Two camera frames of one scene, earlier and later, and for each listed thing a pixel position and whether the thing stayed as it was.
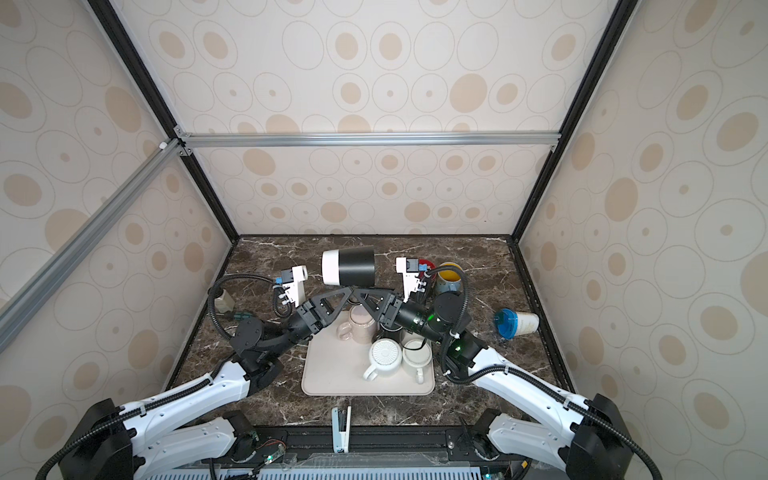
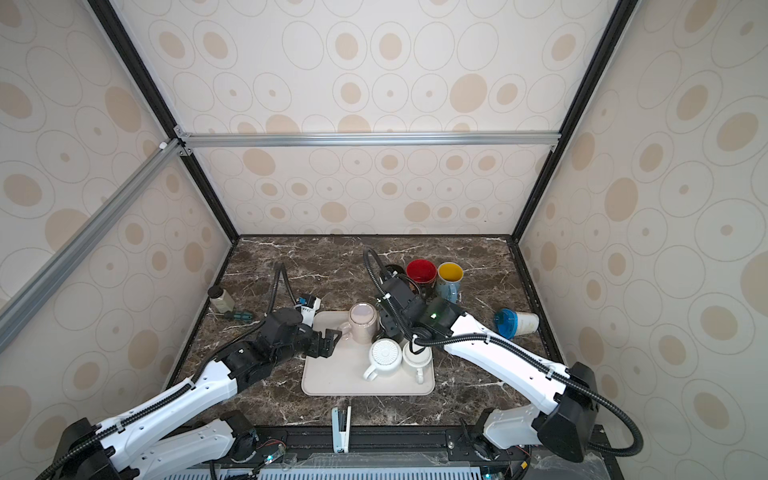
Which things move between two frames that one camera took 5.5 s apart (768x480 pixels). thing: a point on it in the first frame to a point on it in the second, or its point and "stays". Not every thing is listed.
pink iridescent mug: (361, 328) stays
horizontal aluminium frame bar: (187, 141) stays
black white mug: (351, 266) to (393, 267)
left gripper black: (315, 314) to (327, 348)
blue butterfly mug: (449, 280) stays
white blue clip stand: (340, 438) stays
